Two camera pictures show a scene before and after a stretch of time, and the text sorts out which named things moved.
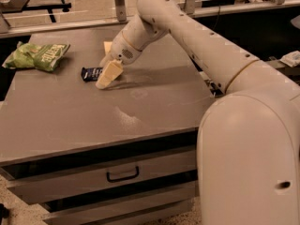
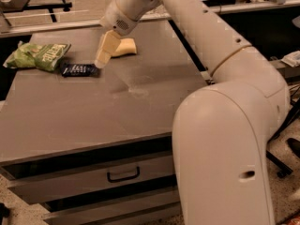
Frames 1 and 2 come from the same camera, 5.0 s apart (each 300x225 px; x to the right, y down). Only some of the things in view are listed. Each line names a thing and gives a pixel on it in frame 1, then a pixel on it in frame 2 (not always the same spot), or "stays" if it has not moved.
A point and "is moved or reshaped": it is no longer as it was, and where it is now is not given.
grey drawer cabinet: x=122 y=155 stays
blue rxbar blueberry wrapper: x=89 y=74 is moved or reshaped
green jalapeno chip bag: x=28 y=55 stays
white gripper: x=120 y=51 -> x=120 y=17
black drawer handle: x=123 y=178 stays
